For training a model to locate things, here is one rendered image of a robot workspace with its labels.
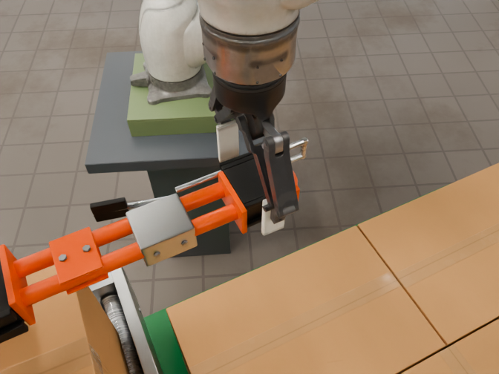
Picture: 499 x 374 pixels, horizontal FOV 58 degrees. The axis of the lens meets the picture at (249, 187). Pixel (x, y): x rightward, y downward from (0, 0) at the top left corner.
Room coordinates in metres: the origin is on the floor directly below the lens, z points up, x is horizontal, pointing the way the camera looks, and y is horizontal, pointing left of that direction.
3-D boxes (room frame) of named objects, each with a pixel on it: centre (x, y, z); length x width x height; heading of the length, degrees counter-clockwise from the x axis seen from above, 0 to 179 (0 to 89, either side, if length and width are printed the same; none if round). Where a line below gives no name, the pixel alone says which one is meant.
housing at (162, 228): (0.31, 0.11, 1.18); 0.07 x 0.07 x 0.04; 27
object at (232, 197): (0.37, -0.01, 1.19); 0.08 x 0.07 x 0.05; 117
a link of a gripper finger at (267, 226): (0.31, -0.03, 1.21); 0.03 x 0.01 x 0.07; 116
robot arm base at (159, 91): (1.05, 0.23, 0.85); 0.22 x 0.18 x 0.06; 102
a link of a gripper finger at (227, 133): (0.44, 0.03, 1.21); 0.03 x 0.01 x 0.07; 116
